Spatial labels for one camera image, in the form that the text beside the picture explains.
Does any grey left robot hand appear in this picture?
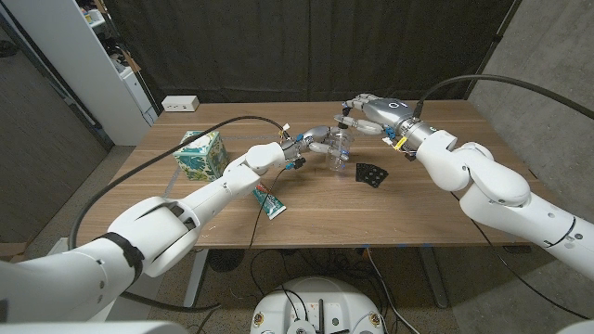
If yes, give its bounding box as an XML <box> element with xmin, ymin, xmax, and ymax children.
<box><xmin>280</xmin><ymin>124</ymin><xmax>352</xmax><ymax>162</ymax></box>

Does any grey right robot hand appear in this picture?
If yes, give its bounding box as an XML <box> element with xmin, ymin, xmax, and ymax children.
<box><xmin>333</xmin><ymin>93</ymin><xmax>435</xmax><ymax>149</ymax></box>

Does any clear pump dispenser bottle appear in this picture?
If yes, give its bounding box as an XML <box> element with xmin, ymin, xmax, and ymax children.
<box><xmin>326</xmin><ymin>107</ymin><xmax>356</xmax><ymax>173</ymax></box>

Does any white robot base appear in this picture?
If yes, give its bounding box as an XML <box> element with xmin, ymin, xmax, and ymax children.
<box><xmin>250</xmin><ymin>276</ymin><xmax>385</xmax><ymax>334</ymax></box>

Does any green red toothpaste tube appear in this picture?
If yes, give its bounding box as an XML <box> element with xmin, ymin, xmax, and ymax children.
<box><xmin>252</xmin><ymin>183</ymin><xmax>288</xmax><ymax>221</ymax></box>

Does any teal floral tissue box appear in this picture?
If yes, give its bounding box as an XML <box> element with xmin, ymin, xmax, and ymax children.
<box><xmin>173</xmin><ymin>130</ymin><xmax>229</xmax><ymax>182</ymax></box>

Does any white power strip box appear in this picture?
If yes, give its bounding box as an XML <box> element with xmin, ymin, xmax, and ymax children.
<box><xmin>161</xmin><ymin>95</ymin><xmax>200</xmax><ymax>113</ymax></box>

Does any brown cardboard box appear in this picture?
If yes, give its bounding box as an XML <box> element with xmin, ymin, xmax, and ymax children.
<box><xmin>0</xmin><ymin>240</ymin><xmax>28</xmax><ymax>264</ymax></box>

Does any black backdrop curtain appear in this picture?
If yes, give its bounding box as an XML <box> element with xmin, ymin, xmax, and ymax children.
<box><xmin>104</xmin><ymin>0</ymin><xmax>516</xmax><ymax>104</ymax></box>

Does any black backdrop stand pole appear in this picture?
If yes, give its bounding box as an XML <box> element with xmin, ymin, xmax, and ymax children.
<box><xmin>462</xmin><ymin>0</ymin><xmax>524</xmax><ymax>101</ymax></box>

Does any black round floor fan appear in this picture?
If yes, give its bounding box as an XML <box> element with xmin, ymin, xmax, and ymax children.
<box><xmin>207</xmin><ymin>249</ymin><xmax>246</xmax><ymax>274</ymax></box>

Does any grey table leg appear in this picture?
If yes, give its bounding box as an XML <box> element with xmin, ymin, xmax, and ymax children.
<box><xmin>417</xmin><ymin>247</ymin><xmax>450</xmax><ymax>310</ymax></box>
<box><xmin>183</xmin><ymin>249</ymin><xmax>210</xmax><ymax>311</ymax></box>

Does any white storage cabinet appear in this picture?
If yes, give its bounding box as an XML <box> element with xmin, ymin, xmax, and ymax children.
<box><xmin>2</xmin><ymin>0</ymin><xmax>159</xmax><ymax>148</ymax></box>

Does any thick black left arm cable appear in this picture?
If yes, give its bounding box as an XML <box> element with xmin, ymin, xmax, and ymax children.
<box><xmin>68</xmin><ymin>114</ymin><xmax>287</xmax><ymax>313</ymax></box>

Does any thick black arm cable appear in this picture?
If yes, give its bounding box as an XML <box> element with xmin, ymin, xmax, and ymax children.
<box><xmin>68</xmin><ymin>114</ymin><xmax>287</xmax><ymax>313</ymax></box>
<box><xmin>412</xmin><ymin>73</ymin><xmax>594</xmax><ymax>121</ymax></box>

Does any thin black left wrist cable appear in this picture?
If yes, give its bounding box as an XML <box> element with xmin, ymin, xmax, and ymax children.
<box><xmin>249</xmin><ymin>166</ymin><xmax>289</xmax><ymax>251</ymax></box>

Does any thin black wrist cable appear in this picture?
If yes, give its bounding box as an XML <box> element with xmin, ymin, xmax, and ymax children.
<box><xmin>449</xmin><ymin>190</ymin><xmax>591</xmax><ymax>321</ymax></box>
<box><xmin>249</xmin><ymin>166</ymin><xmax>289</xmax><ymax>251</ymax></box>

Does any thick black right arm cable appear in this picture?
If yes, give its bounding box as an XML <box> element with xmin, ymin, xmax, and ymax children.
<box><xmin>412</xmin><ymin>73</ymin><xmax>594</xmax><ymax>121</ymax></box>

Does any grey floor cable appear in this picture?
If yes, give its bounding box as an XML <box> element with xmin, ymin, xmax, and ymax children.
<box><xmin>365</xmin><ymin>248</ymin><xmax>421</xmax><ymax>334</ymax></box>

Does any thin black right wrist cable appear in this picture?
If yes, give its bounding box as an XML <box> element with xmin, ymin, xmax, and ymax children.
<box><xmin>449</xmin><ymin>190</ymin><xmax>591</xmax><ymax>321</ymax></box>

